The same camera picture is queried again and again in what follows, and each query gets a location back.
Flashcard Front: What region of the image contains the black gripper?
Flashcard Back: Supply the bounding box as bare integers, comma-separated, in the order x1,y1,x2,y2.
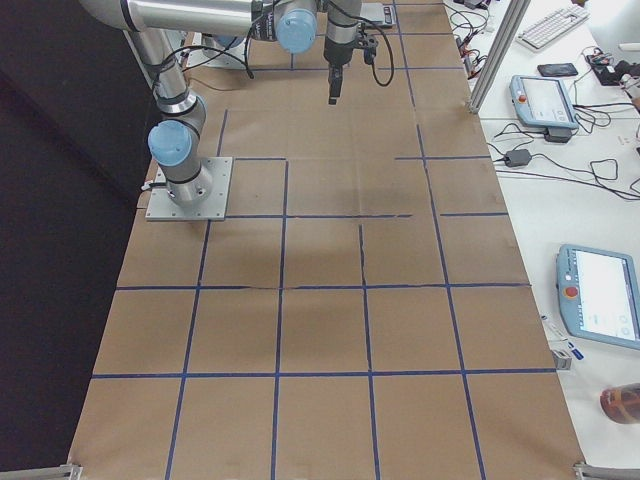
323,36,354,105

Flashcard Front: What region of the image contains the near teach pendant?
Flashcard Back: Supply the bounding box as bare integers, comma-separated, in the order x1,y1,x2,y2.
556,244,639,350

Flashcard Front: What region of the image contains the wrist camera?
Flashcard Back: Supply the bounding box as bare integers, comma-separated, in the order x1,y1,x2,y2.
358,32,379,66

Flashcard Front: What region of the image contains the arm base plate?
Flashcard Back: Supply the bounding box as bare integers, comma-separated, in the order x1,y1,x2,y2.
145,157,234,221
186,42,246,70

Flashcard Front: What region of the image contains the white keyboard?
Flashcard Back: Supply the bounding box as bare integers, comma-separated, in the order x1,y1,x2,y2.
516,5,590,52

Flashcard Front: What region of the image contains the far teach pendant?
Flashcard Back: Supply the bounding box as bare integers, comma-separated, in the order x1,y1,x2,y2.
509,75,579,129

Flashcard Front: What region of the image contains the teach pendant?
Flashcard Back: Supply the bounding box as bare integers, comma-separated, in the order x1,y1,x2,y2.
556,244,639,350
509,75,579,129

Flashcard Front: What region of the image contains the aluminium frame post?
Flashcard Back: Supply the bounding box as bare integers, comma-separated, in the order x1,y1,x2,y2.
467,0,530,114

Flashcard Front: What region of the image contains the brown glass bottle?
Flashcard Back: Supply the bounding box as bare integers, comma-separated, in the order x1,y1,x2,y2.
600,383,639,424

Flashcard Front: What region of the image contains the black power adapter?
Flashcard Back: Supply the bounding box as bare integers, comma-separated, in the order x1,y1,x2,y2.
503,149,532,168

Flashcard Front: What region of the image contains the black smartphone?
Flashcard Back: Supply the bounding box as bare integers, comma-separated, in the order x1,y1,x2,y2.
537,63,578,78

